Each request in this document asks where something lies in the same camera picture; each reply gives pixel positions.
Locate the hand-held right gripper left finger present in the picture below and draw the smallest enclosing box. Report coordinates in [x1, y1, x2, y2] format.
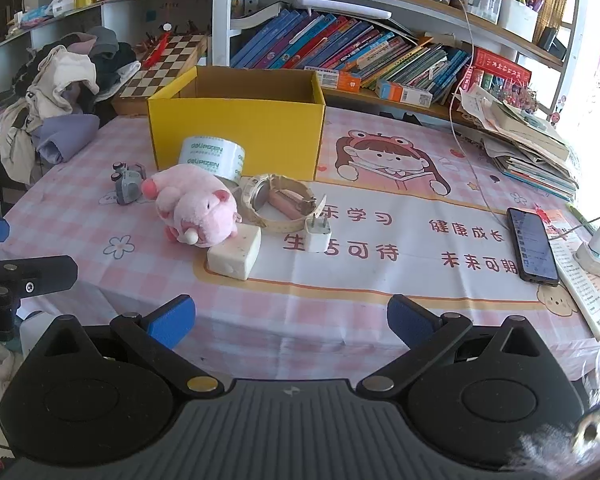
[24, 296, 225, 402]

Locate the white power strip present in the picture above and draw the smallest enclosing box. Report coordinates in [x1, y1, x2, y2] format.
[574, 240, 600, 287]

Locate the black smartphone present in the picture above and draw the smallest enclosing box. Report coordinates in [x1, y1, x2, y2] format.
[506, 207, 561, 288]

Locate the red tassel with white bead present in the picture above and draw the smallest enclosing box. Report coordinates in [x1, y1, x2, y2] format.
[141, 22, 175, 69]

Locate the beige wrist watch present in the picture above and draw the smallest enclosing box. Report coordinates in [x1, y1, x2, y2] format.
[237, 174, 329, 235]

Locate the clear packing tape roll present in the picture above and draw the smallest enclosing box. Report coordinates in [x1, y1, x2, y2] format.
[178, 135, 245, 184]

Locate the long white cable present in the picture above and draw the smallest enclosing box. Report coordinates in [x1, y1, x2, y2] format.
[447, 0, 513, 216]

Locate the pink plush pig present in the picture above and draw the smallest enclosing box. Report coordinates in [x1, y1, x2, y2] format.
[141, 163, 241, 247]

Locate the pile of clothes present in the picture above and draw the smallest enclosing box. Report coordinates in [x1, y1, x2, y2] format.
[0, 26, 142, 187]

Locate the white pen holder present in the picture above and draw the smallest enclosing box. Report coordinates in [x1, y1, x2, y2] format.
[497, 0, 540, 44]

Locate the thick white paged book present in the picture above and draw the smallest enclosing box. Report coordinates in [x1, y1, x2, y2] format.
[230, 5, 295, 31]

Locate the orange white toothpaste box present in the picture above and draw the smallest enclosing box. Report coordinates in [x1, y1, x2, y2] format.
[305, 66, 362, 92]

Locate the wooden chessboard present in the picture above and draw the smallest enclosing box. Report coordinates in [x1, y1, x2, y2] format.
[112, 34, 209, 116]

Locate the red gift box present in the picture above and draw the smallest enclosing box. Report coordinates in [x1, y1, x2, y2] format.
[472, 49, 533, 94]

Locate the row of yellow books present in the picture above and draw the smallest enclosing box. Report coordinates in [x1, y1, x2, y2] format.
[530, 0, 576, 47]

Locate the pile of books and papers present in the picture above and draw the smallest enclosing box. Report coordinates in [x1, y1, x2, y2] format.
[458, 85, 580, 204]

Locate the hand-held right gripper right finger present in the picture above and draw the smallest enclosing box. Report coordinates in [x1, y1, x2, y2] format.
[357, 295, 560, 401]

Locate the yellow cardboard box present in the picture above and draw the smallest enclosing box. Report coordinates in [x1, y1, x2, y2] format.
[147, 66, 327, 182]

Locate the row of colourful books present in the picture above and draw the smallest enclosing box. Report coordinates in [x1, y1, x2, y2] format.
[230, 7, 474, 97]

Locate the short white charging cable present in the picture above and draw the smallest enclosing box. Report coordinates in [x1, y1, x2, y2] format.
[550, 212, 600, 241]

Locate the white speckled sponge block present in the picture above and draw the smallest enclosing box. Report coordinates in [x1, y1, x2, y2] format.
[207, 224, 263, 281]

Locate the white charger plug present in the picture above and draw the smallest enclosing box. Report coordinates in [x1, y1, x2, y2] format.
[304, 210, 333, 255]

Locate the grey toy car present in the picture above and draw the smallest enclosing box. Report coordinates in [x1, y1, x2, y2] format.
[111, 161, 148, 206]

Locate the pink checked printed tablecloth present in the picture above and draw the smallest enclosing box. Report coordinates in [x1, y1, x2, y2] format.
[2, 105, 600, 382]

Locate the small pinkish purple case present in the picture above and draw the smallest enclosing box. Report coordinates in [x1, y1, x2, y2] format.
[267, 189, 305, 221]

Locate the white wall shelf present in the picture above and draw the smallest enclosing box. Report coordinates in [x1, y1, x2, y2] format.
[0, 0, 214, 87]

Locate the white bookshelf with wooden boards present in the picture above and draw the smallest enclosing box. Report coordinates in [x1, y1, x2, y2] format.
[212, 0, 591, 127]

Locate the orange white blue box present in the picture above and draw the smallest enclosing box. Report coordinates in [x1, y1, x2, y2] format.
[375, 81, 433, 108]

